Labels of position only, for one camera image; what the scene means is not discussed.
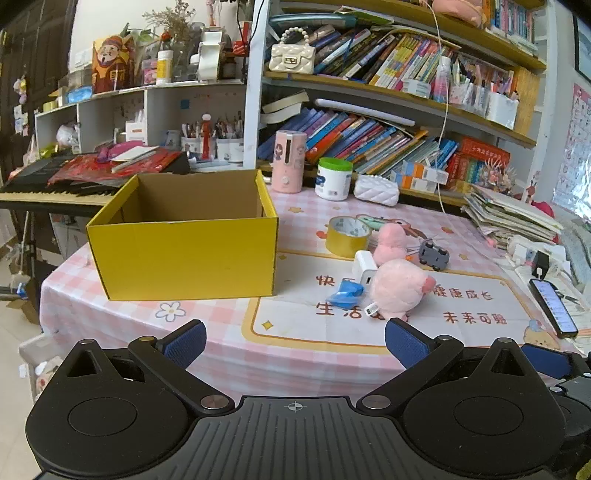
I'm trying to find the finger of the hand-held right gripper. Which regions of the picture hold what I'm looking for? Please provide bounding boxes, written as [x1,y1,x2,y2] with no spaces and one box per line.
[521,344,591,394]

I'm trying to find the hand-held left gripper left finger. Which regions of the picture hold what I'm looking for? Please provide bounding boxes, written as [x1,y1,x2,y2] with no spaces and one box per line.
[48,319,236,415]

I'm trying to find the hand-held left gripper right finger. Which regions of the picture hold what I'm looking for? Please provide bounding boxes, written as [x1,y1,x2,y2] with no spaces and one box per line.
[355,318,544,414]

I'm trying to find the yellow cardboard box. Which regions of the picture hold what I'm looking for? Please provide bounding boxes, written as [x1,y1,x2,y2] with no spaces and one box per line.
[86,169,279,302]

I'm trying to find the grey toy truck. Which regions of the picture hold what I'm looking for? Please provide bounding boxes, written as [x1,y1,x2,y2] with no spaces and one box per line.
[418,239,451,271]

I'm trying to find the yellow tape roll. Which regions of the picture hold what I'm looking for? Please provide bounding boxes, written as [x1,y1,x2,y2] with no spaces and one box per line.
[325,215,371,259]

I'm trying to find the black smartphone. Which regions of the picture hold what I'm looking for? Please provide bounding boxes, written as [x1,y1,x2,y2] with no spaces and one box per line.
[529,278,579,339]

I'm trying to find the large pink plush toy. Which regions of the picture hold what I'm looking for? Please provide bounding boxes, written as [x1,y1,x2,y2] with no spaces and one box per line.
[369,258,438,322]

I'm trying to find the blue crumpled packet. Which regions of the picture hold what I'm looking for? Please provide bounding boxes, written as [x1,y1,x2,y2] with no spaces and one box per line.
[327,279,365,309]

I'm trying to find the white power adapter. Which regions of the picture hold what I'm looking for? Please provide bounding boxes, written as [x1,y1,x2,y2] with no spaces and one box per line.
[352,250,377,289]

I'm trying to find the black plug adapter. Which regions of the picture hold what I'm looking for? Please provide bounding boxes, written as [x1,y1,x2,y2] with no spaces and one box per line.
[531,251,551,280]

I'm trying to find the small pink plush toy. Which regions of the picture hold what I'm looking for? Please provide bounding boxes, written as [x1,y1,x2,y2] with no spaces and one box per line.
[372,223,408,266]

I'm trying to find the white power strip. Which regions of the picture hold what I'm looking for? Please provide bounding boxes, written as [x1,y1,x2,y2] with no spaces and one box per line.
[505,235,568,273]

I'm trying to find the grey mesh pouch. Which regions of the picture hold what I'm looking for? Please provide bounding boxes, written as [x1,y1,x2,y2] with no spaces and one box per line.
[561,217,591,287]

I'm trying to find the white plastic storage bin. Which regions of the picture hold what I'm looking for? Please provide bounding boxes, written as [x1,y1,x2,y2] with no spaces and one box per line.
[18,332,70,402]

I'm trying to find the stack of papers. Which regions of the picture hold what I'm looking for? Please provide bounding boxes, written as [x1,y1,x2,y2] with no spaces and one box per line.
[462,185,564,245]

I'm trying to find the white quilted bag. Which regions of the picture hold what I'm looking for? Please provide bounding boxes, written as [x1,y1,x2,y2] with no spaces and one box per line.
[353,174,400,207]

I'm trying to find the orange blue white carton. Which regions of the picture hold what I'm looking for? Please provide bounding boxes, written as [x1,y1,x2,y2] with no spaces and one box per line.
[390,171,437,192]
[402,159,450,185]

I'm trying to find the white jar green lid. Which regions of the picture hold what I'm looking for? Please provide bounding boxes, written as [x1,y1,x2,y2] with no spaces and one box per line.
[315,157,353,201]

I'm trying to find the keyboard stand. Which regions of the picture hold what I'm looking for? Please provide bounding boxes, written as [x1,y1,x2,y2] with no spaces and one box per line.
[18,205,47,296]

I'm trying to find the colourful hair ornament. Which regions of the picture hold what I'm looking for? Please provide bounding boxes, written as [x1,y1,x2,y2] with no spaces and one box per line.
[475,159,520,195]

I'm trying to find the white envelope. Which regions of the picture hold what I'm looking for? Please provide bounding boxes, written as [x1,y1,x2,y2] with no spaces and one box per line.
[111,145,160,163]

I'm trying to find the red printed packets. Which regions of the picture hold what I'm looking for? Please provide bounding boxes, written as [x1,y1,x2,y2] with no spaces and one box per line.
[46,148,183,186]

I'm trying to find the red boxed book set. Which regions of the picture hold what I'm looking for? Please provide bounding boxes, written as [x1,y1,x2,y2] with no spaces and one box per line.
[445,136,511,190]

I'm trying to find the red tall pen toy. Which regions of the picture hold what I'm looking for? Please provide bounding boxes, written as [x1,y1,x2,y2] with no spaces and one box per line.
[201,115,218,160]

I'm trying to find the pink humidifier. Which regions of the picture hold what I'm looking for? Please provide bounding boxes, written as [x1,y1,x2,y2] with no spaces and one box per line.
[271,130,308,193]

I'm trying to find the row of blue colourful books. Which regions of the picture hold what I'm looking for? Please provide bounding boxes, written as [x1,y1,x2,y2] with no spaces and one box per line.
[256,108,458,178]

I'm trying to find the black electronic keyboard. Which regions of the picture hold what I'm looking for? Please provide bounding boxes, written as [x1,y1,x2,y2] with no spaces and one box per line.
[0,150,192,207]

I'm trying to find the white rolled paper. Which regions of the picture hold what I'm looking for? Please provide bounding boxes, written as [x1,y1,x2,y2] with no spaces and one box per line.
[315,98,416,126]

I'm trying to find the white shelf unit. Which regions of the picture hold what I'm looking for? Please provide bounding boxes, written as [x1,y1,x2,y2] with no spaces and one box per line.
[34,80,247,160]

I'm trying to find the white desk pen organizer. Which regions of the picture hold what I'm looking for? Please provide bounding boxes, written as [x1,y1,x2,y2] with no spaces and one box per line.
[485,90,520,130]

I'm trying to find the pile of beige books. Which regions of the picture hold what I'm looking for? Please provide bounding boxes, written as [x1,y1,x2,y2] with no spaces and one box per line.
[261,90,310,124]

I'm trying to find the wooden bookshelf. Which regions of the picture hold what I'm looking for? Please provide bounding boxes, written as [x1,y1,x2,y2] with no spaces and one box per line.
[242,0,555,208]

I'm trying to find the clear sanitiser bottle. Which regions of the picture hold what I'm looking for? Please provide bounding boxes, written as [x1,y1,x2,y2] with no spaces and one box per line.
[431,55,452,103]

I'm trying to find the row of thin colourful booklets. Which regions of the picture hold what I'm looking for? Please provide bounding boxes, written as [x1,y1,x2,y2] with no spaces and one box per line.
[314,21,462,90]

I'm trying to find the fortune god figure box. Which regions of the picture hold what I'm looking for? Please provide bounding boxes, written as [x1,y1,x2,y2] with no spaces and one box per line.
[91,34,137,95]

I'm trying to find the dark wooden door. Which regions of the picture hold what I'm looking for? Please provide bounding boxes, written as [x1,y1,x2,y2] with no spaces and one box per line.
[0,0,77,185]

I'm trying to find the dried flower bunch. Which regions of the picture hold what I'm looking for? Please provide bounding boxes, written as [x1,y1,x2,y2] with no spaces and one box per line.
[141,0,204,51]

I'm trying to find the pink plush on shelf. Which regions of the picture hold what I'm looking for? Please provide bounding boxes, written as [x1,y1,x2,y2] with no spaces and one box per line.
[431,0,490,24]

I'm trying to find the row of small paperbacks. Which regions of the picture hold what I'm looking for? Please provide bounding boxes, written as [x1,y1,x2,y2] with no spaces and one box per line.
[487,0,539,44]

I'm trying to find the alphabet wall poster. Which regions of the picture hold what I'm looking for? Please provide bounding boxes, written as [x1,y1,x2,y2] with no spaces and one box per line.
[551,83,591,217]

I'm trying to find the white charging cable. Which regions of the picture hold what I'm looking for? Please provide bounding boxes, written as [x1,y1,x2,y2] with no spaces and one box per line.
[427,0,455,215]

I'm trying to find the cream handbag pearl handle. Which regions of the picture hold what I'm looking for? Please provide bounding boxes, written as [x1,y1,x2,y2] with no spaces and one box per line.
[269,27,317,75]

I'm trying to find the framed wall picture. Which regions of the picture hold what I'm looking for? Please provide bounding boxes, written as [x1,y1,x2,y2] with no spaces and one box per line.
[573,9,591,81]

